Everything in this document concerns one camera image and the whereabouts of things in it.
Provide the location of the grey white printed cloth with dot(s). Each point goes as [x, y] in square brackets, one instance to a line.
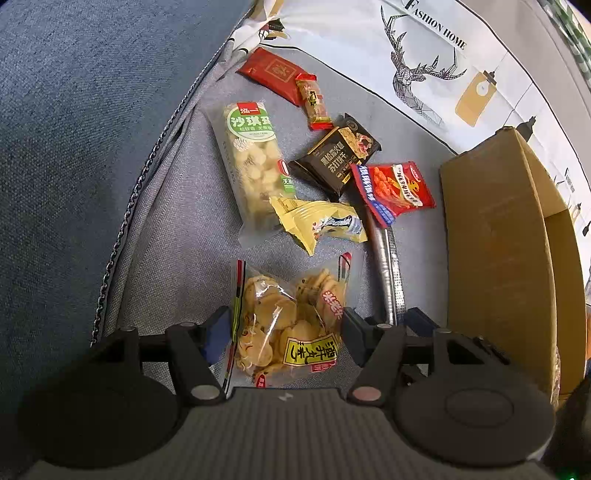
[415, 92]

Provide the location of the flat red snack packet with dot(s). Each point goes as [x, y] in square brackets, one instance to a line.
[268, 71]

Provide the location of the yellow snack packet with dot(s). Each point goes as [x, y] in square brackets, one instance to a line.
[314, 221]

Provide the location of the green checked cloth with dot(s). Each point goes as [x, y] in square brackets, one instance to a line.
[575, 37]

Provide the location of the black cracker packet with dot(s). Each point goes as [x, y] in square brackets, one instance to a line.
[337, 159]

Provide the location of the clear bag of round crackers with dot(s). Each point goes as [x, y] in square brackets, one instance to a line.
[277, 323]

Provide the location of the small red orange snack packet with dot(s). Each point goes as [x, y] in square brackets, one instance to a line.
[314, 101]

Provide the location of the green white pastry packet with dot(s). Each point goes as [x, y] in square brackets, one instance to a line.
[249, 161]

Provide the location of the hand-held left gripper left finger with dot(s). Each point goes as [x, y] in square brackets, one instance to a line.
[217, 334]

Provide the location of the silver stick packet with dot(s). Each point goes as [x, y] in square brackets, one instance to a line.
[390, 272]

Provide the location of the cardboard box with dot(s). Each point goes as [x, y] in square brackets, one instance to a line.
[498, 258]

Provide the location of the red chips packet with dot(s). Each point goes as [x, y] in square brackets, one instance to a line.
[397, 189]

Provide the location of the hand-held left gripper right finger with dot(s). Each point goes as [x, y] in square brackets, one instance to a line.
[353, 334]

